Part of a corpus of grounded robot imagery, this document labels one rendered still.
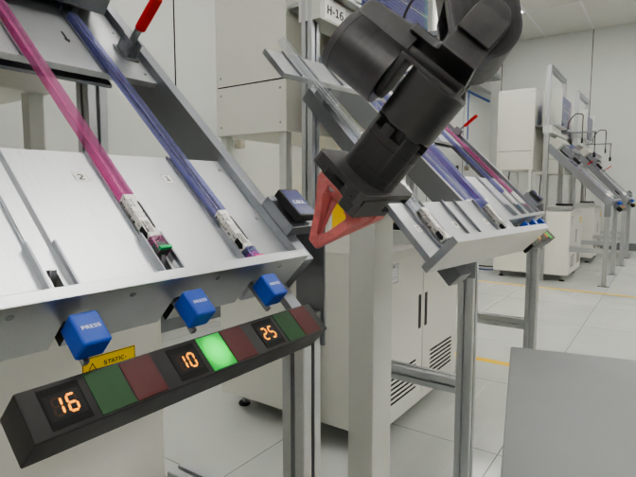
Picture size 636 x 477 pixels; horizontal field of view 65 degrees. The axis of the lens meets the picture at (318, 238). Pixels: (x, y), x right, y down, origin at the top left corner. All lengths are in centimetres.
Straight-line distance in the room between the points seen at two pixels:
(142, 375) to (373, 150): 28
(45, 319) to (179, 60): 277
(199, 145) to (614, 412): 61
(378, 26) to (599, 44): 776
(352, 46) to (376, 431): 74
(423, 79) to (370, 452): 75
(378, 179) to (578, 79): 772
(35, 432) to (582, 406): 47
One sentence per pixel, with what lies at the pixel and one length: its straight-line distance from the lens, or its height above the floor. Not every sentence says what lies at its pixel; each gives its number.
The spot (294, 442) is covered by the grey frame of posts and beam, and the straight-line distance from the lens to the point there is 77.
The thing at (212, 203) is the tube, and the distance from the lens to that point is 62.
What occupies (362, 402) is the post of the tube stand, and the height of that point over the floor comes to 41.
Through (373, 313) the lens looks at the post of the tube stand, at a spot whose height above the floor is 58.
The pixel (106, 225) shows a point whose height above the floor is 77.
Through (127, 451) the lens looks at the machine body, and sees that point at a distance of 93.
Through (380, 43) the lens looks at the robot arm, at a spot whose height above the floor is 94.
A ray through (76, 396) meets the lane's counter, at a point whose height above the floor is 66.
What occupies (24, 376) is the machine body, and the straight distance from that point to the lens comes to 80.
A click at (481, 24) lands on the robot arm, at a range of 46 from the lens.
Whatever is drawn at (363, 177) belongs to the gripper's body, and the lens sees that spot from 47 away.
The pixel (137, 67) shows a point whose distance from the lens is 87.
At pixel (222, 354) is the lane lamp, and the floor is 65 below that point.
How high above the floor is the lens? 81
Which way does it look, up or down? 5 degrees down
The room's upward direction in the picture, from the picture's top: straight up
